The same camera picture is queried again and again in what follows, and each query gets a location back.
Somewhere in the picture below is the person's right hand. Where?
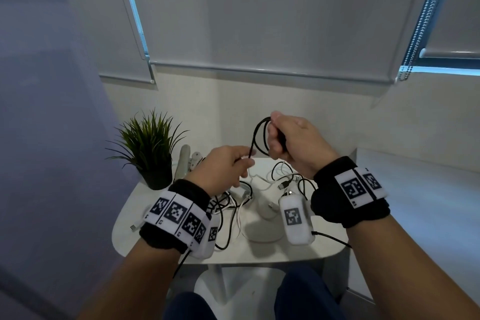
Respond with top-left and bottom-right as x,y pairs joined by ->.
267,111 -> 340,180

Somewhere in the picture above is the person's left hand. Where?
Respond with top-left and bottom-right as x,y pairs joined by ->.
185,145 -> 257,197

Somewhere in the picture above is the pile of cables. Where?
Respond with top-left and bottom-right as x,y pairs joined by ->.
206,158 -> 320,251

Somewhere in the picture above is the black usb cable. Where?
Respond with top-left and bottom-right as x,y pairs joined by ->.
249,116 -> 288,159

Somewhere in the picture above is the beige charging cable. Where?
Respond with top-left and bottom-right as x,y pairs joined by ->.
130,203 -> 153,233

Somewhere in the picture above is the person's left forearm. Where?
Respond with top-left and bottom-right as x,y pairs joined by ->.
76,239 -> 183,320

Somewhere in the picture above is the person's right forearm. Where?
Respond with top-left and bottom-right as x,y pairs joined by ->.
344,214 -> 480,320

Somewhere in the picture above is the person's left leg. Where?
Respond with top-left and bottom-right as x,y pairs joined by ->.
163,291 -> 218,320

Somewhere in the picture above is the person's leg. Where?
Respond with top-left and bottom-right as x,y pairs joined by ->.
163,291 -> 218,320
273,264 -> 348,320

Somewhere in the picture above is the person's right leg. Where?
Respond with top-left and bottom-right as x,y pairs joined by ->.
273,264 -> 348,320

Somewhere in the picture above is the white charger adapter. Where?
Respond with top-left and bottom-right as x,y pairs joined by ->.
229,185 -> 254,204

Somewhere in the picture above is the grey oblong device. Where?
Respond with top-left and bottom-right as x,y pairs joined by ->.
174,144 -> 191,182

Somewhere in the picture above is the black wristband with marker tags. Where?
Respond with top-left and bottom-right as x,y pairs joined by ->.
310,155 -> 391,229
139,179 -> 213,255

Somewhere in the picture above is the green plant in black pot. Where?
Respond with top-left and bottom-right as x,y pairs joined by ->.
104,108 -> 190,191

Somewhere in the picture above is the wide white roller blind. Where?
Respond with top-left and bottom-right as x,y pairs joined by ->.
116,0 -> 447,84

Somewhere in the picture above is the thin black camera cord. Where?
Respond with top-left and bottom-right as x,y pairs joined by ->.
172,249 -> 192,279
311,231 -> 353,249

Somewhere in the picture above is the metal bead chain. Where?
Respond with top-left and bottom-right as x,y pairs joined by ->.
396,0 -> 457,83

